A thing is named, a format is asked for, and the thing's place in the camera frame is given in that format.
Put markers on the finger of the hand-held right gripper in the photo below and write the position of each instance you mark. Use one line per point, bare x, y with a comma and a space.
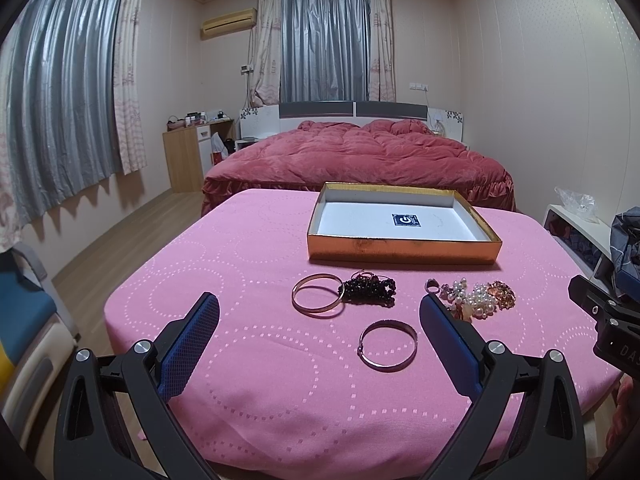
585, 292

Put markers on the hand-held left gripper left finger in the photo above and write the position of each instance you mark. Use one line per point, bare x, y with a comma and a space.
190, 345

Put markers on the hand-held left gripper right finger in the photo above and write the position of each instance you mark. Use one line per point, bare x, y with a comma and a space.
450, 345

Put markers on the silver bangle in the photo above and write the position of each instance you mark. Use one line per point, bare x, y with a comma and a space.
411, 342

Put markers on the gold cardboard box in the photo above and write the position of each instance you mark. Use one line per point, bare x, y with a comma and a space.
400, 250

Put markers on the pearl jewelry cluster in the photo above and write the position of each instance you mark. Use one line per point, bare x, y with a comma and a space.
470, 300

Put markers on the dark blue cloth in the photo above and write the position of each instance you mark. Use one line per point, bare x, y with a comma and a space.
627, 255

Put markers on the white shelf cabinet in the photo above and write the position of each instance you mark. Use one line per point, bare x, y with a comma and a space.
575, 232

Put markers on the clear plastic bag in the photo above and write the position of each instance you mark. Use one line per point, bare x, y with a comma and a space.
577, 202

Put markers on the pink patterned tablecloth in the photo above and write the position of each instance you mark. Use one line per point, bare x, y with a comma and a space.
250, 270

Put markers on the rose gold bangle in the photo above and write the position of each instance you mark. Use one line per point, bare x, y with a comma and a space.
300, 305

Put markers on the dark square sticker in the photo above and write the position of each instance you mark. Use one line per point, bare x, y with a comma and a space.
406, 220

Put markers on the blue grey chair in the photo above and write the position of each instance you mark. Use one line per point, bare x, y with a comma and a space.
25, 310

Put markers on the wooden desk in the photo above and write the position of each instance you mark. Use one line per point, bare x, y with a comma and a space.
185, 160

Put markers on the red bag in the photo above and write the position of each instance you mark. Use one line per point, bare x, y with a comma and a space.
219, 158

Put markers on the white plastic bag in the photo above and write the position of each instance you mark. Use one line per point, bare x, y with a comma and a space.
217, 142

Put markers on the bed with red duvet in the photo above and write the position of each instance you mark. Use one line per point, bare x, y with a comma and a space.
360, 160

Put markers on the small basket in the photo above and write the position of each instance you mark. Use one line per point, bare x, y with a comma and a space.
175, 122

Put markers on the white grey headboard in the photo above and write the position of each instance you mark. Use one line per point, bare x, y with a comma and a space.
320, 110

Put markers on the floral white curtain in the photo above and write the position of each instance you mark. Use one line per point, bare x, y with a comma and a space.
382, 40
131, 80
267, 45

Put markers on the wide grey curtain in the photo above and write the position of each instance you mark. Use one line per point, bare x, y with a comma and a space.
55, 100

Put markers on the beige air conditioner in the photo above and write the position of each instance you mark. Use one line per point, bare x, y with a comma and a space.
229, 22

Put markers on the wall socket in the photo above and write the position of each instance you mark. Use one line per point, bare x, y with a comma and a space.
419, 85

